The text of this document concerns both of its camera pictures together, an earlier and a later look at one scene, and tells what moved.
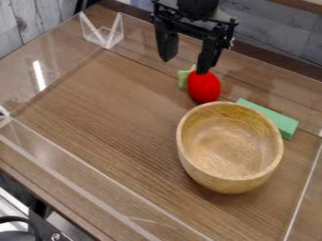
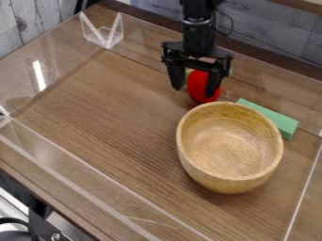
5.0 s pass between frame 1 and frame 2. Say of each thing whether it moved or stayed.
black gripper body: moved
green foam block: stayed
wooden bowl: stayed
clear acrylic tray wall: stayed
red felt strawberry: stayed
